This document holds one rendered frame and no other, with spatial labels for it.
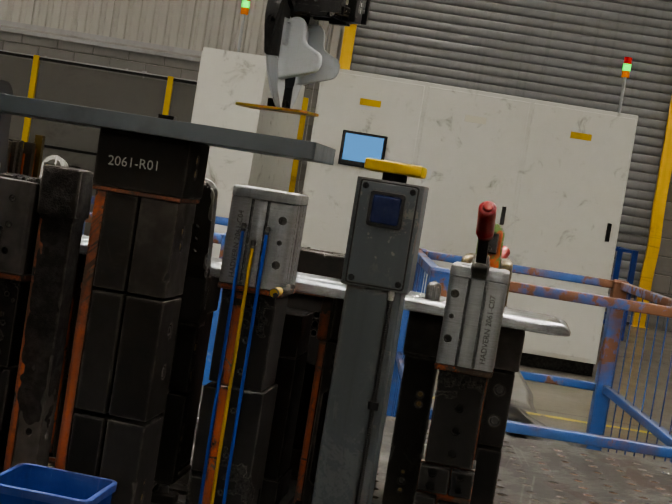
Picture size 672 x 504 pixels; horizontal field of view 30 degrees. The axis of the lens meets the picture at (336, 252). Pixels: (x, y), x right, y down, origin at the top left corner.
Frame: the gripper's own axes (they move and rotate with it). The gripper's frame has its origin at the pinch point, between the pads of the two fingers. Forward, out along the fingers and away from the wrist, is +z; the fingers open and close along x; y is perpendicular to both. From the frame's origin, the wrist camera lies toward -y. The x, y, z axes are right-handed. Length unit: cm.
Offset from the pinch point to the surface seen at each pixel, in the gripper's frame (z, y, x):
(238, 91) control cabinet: -47, -406, 713
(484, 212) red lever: 8.7, 21.5, 8.5
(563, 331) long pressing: 21.7, 25.8, 34.7
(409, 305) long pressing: 21.7, 7.8, 28.2
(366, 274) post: 16.9, 12.6, 1.0
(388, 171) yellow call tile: 6.1, 13.0, 1.6
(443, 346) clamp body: 24.6, 16.1, 18.7
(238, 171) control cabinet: 12, -397, 715
